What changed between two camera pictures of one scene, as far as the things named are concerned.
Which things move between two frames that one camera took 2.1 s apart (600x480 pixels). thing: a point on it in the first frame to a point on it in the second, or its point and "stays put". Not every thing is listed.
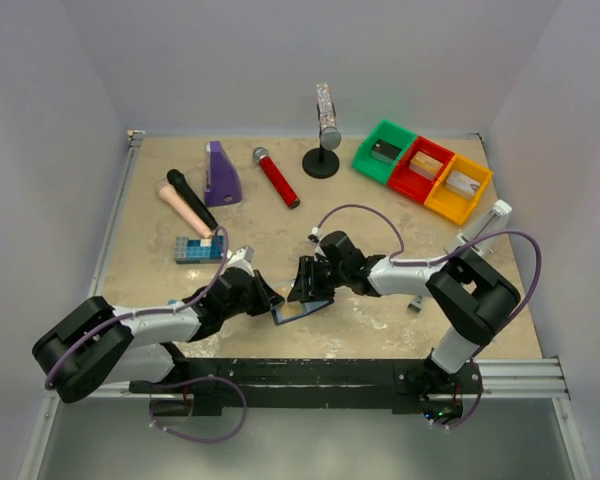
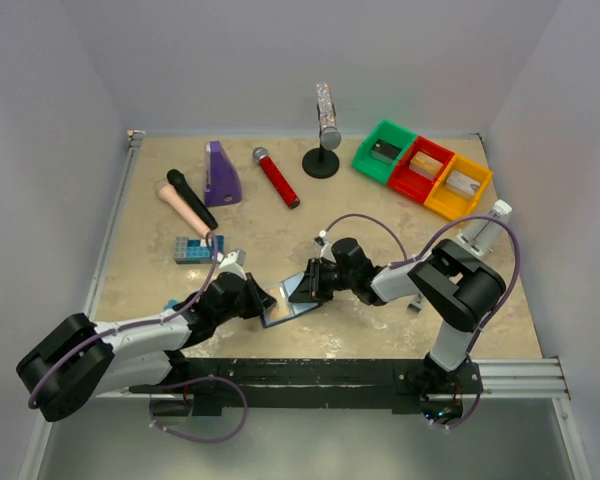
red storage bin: [417, 168] stays put
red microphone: [260, 155] stays put
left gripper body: [259, 295] to [250, 295]
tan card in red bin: [426, 165] stays put
